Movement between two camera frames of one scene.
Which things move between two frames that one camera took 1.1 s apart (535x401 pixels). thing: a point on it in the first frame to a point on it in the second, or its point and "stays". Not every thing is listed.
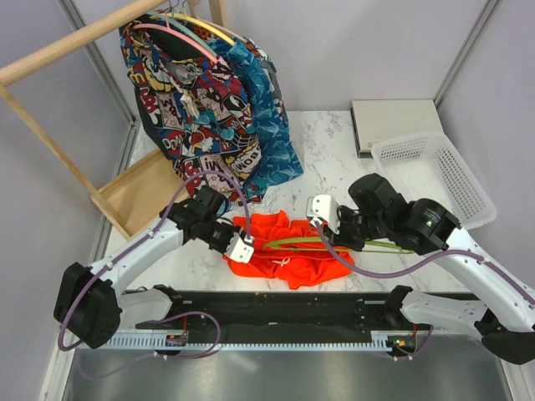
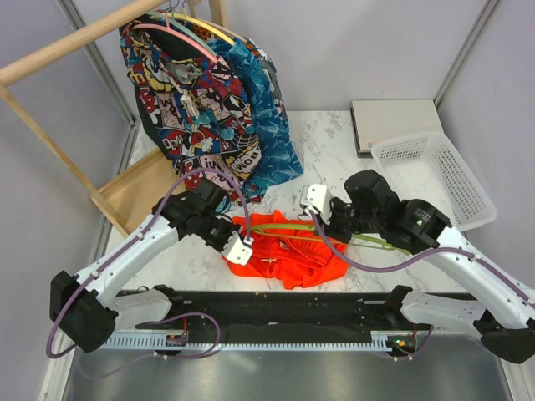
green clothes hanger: [273, 246] to [262, 228]
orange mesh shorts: [298, 254] stays
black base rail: [292, 317] stays
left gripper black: [231, 229] stays
